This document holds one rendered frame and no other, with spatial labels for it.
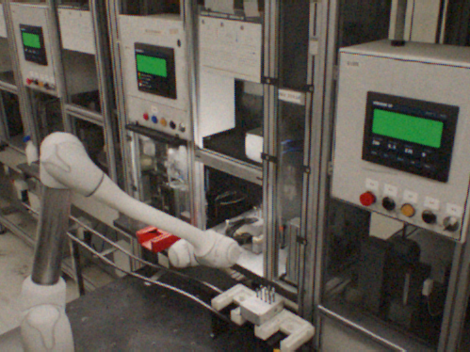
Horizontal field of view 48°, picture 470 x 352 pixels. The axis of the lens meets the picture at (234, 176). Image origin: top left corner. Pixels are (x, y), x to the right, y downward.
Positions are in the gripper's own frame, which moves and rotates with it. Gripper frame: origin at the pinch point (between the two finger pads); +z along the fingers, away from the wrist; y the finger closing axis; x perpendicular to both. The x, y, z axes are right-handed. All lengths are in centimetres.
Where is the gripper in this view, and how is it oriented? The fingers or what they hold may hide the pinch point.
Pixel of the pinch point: (251, 227)
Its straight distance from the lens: 219.3
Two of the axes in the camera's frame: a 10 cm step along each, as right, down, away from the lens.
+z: 7.1, -2.1, 6.7
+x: -7.0, -2.7, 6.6
